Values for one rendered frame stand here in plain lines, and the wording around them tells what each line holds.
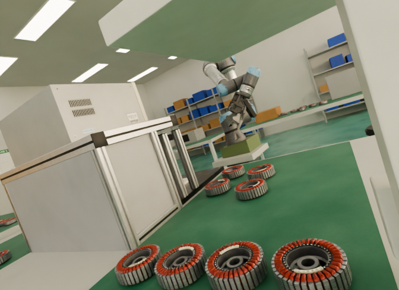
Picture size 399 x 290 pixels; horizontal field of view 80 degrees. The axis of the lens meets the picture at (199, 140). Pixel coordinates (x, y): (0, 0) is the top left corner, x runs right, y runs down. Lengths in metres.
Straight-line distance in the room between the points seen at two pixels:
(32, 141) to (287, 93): 7.12
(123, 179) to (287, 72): 7.12
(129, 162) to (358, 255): 0.65
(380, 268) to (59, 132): 0.89
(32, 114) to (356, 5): 0.98
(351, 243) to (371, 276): 0.08
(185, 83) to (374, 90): 8.67
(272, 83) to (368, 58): 7.50
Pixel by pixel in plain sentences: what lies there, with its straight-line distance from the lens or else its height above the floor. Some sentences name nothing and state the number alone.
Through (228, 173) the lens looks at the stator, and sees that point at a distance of 1.12.
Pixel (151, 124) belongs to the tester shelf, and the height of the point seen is 1.10.
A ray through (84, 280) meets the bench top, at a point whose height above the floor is 0.75.
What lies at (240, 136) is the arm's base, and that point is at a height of 0.87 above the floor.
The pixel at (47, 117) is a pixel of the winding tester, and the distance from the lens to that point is 0.96.
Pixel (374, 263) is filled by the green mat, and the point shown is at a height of 0.75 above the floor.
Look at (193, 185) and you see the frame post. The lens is 1.10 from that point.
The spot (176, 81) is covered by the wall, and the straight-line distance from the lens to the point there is 9.08.
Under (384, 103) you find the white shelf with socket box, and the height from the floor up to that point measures 1.00.
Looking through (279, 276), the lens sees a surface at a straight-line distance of 0.43.
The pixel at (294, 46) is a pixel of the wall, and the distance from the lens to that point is 7.70.
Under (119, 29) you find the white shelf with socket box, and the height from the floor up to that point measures 1.18.
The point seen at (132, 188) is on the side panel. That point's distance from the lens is 0.83.
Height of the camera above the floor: 1.04
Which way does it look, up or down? 4 degrees down
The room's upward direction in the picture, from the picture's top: 19 degrees counter-clockwise
